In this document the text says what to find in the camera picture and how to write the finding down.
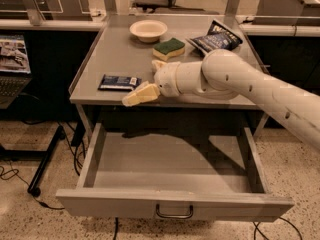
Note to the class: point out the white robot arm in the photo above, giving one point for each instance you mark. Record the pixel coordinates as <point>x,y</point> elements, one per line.
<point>224,74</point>

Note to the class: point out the green yellow sponge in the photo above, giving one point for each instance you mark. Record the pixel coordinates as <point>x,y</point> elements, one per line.
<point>168,49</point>

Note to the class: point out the dark blue chip bag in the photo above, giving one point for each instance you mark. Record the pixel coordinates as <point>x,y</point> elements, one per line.
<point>218,36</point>

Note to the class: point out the black desk leg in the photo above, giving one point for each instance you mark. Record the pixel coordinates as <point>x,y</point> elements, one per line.
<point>34,189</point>

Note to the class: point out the blue rxbar blueberry bar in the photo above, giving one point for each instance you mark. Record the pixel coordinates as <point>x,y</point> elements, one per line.
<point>119,83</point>

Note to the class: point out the metal drawer handle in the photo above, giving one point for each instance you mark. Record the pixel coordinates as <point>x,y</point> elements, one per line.
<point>174,213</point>

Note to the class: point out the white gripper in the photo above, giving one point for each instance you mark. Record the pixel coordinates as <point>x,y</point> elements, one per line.
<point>167,79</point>

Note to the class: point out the white paper bowl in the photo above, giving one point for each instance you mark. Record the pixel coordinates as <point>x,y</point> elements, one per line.
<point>148,31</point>

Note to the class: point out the grey metal table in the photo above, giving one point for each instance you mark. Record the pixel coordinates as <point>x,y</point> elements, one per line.
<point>116,51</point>

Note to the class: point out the laptop on left desk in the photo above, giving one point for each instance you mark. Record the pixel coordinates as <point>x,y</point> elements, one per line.
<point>15,72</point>

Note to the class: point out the open grey top drawer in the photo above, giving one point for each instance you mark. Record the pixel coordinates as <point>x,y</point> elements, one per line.
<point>127,177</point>

